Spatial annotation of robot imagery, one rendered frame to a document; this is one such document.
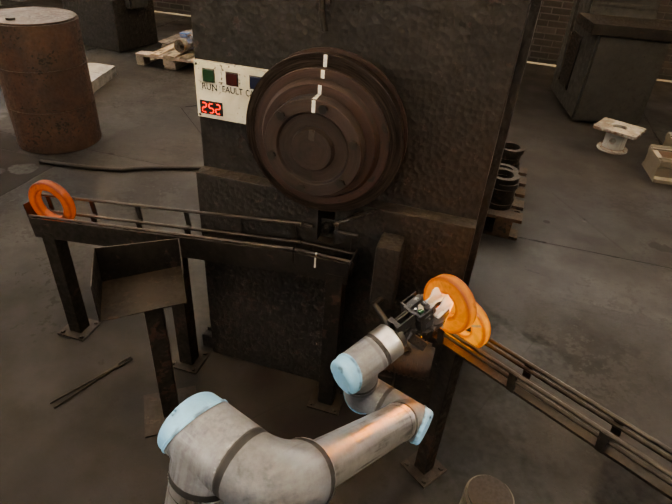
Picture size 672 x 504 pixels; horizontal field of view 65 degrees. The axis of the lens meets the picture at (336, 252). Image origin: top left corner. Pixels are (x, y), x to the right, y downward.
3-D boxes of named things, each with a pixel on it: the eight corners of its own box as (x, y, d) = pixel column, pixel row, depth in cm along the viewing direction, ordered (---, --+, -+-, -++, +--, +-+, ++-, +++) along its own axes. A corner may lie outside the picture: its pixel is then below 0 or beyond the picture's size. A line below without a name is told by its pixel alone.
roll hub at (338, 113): (271, 179, 159) (270, 86, 143) (361, 197, 154) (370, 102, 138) (263, 187, 155) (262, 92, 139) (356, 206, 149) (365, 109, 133)
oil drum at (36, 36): (55, 120, 434) (26, 1, 383) (119, 132, 422) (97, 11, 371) (-3, 146, 387) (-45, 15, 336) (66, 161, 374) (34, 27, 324)
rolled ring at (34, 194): (60, 185, 196) (66, 181, 198) (20, 181, 201) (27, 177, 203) (76, 228, 206) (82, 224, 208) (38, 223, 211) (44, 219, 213)
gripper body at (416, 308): (438, 305, 128) (402, 333, 124) (439, 327, 134) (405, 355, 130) (416, 288, 133) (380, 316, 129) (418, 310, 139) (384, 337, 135)
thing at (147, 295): (129, 398, 209) (93, 247, 168) (197, 385, 217) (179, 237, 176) (129, 441, 193) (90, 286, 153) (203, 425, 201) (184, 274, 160)
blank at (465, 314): (434, 264, 142) (425, 268, 140) (480, 289, 131) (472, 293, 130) (429, 312, 150) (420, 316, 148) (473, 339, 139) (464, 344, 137)
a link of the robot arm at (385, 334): (393, 370, 128) (367, 347, 135) (408, 358, 130) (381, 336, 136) (390, 348, 122) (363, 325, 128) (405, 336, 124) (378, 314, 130)
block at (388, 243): (375, 286, 187) (383, 229, 173) (397, 292, 185) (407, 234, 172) (368, 305, 178) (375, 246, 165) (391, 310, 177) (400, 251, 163)
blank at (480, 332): (455, 344, 160) (448, 349, 158) (440, 296, 158) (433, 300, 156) (497, 347, 147) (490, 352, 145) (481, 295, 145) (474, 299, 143)
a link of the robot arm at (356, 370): (329, 377, 130) (324, 356, 123) (367, 347, 135) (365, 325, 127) (354, 404, 125) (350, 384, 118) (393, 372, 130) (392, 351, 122)
